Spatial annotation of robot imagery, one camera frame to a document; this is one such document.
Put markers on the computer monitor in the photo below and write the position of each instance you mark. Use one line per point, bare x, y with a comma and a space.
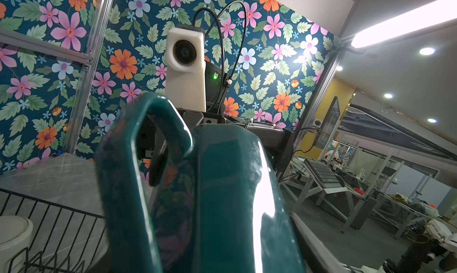
328, 124

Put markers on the white mug red interior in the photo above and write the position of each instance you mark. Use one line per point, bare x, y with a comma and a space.
16, 234

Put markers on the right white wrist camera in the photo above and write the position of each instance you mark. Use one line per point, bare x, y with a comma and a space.
184, 57

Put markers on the dark green mug white interior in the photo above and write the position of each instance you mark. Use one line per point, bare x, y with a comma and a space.
217, 207

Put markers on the black wire dish rack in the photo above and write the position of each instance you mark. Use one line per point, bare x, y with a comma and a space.
64, 239

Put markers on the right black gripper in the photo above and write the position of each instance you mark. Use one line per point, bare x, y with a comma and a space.
278, 143

